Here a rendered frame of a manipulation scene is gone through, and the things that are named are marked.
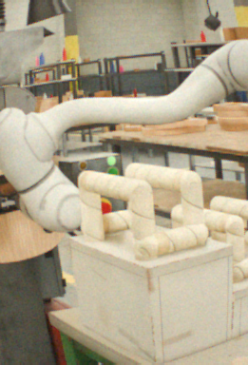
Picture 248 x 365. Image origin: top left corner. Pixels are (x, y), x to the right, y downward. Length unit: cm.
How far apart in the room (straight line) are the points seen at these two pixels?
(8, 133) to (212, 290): 60
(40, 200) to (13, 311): 86
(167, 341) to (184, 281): 10
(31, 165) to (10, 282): 85
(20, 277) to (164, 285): 130
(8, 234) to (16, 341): 57
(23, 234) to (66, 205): 44
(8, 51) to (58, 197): 45
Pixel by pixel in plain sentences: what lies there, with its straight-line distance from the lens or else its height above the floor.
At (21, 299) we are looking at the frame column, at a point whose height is 69.
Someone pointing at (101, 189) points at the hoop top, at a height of 119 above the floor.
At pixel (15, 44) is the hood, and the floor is 148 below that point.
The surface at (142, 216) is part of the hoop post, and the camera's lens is 102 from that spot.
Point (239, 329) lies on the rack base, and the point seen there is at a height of 95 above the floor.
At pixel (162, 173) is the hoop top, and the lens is 111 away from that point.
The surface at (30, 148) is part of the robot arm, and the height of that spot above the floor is 123.
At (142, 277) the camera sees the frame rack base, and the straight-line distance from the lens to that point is 101.
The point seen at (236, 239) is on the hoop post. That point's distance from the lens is 112.
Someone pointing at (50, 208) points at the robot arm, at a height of 111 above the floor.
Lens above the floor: 136
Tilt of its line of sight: 9 degrees down
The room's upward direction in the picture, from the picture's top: 6 degrees counter-clockwise
